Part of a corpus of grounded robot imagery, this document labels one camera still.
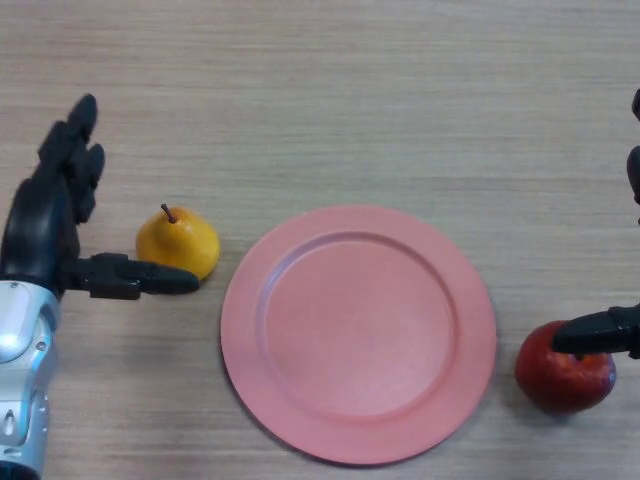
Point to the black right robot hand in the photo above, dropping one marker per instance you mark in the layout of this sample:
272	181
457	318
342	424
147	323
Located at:
590	335

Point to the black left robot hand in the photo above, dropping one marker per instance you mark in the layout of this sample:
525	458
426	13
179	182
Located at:
35	225

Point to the yellow pear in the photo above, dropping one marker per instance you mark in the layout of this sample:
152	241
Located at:
175	242

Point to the pink round plate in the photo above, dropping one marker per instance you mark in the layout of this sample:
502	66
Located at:
360	335

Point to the red apple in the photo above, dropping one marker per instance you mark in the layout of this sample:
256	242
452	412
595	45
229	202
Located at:
560	380

